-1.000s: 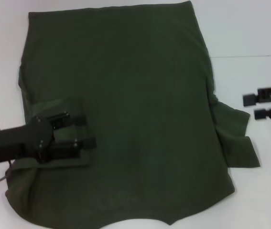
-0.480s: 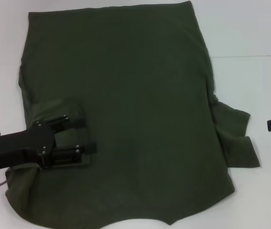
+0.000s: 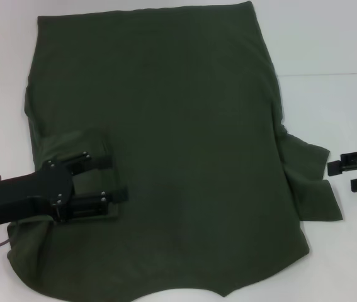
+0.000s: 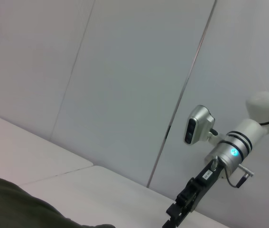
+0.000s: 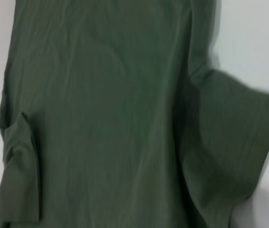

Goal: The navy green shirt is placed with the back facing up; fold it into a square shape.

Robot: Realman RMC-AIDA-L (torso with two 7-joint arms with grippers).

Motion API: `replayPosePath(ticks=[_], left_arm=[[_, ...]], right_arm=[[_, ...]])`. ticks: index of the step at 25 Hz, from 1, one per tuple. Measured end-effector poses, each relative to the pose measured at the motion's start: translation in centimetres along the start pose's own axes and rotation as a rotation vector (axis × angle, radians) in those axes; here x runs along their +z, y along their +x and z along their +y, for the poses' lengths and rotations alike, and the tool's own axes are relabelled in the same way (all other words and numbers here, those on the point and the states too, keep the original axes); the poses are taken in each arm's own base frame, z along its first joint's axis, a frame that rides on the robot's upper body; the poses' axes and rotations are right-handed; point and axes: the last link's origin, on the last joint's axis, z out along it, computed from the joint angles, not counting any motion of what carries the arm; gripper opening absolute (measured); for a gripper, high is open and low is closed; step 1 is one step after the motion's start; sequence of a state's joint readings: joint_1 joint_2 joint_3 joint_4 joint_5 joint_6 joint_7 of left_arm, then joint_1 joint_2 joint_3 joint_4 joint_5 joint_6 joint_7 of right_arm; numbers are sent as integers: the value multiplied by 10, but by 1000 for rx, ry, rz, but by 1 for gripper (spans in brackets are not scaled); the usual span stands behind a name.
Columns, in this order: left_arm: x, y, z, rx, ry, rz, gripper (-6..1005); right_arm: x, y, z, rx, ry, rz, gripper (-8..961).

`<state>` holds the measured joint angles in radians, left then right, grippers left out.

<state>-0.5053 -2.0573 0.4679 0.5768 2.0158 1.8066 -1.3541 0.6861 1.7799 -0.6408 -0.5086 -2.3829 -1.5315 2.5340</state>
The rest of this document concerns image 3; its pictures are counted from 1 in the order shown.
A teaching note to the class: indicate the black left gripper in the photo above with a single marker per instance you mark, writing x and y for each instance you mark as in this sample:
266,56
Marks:
24,198

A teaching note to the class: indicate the dark green shirt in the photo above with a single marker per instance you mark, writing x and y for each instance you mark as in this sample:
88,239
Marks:
181,126

